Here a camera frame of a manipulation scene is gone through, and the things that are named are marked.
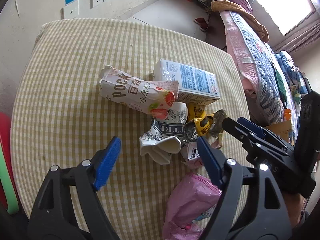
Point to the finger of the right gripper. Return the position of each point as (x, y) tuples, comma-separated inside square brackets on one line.
[(259, 131)]

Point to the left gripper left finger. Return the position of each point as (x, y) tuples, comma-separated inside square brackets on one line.
[(67, 204)]

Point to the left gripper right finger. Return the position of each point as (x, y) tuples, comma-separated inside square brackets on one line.
[(251, 205)]

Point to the large pink snack bag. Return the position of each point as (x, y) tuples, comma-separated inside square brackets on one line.
[(192, 200)]

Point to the Pocky strawberry box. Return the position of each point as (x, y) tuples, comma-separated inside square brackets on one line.
[(150, 97)]

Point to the green red trash basin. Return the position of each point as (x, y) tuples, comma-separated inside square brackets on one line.
[(9, 197)]

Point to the bed with plaid quilt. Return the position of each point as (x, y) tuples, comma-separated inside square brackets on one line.
[(272, 83)]

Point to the brown yellow snack wrappers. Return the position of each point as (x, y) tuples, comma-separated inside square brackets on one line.
[(199, 123)]

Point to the blue white crumpled packet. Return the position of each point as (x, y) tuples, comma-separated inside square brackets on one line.
[(190, 154)]

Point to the blue white milk carton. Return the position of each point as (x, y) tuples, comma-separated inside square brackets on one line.
[(195, 85)]

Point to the checkered beige tablecloth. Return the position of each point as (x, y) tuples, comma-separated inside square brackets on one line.
[(60, 118)]

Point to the crumpled white paper cup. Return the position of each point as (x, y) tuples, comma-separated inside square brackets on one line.
[(165, 137)]

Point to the red slippers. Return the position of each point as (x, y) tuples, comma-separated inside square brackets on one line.
[(203, 25)]

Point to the mustard yellow blanket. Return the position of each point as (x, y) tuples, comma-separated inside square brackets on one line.
[(225, 5)]

